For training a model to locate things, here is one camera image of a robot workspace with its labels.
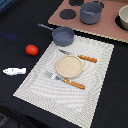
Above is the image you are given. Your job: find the grey frying pan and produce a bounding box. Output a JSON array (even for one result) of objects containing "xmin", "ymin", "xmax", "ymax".
[{"xmin": 39, "ymin": 23, "xmax": 74, "ymax": 47}]

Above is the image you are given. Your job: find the round beige plate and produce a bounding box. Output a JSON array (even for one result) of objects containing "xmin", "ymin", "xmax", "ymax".
[{"xmin": 55, "ymin": 55, "xmax": 83, "ymax": 78}]

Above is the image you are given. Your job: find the black rear burner disc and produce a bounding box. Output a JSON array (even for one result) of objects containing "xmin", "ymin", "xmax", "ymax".
[{"xmin": 69, "ymin": 0, "xmax": 84, "ymax": 6}]

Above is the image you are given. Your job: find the fork with wooden handle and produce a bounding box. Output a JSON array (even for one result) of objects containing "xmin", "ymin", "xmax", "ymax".
[{"xmin": 45, "ymin": 72, "xmax": 85, "ymax": 89}]

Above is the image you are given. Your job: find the beige bowl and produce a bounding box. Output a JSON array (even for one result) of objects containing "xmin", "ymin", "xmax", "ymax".
[{"xmin": 119, "ymin": 5, "xmax": 128, "ymax": 30}]

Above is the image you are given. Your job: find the grey cooking pot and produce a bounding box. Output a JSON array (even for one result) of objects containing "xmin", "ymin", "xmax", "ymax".
[{"xmin": 80, "ymin": 1, "xmax": 102, "ymax": 24}]

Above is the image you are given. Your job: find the black stove burner disc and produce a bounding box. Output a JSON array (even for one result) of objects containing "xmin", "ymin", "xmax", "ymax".
[{"xmin": 60, "ymin": 9, "xmax": 76, "ymax": 20}]

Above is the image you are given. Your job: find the woven beige placemat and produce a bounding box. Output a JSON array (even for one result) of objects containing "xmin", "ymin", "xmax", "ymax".
[{"xmin": 14, "ymin": 36, "xmax": 114, "ymax": 128}]

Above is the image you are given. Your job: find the brown stove board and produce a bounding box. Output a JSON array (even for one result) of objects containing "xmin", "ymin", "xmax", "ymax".
[{"xmin": 48, "ymin": 0, "xmax": 128, "ymax": 43}]

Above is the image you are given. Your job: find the red sausage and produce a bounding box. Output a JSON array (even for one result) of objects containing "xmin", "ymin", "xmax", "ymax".
[{"xmin": 26, "ymin": 45, "xmax": 39, "ymax": 56}]

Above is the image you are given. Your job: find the knife with wooden handle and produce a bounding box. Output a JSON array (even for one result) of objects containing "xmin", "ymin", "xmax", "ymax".
[{"xmin": 58, "ymin": 49, "xmax": 97, "ymax": 63}]

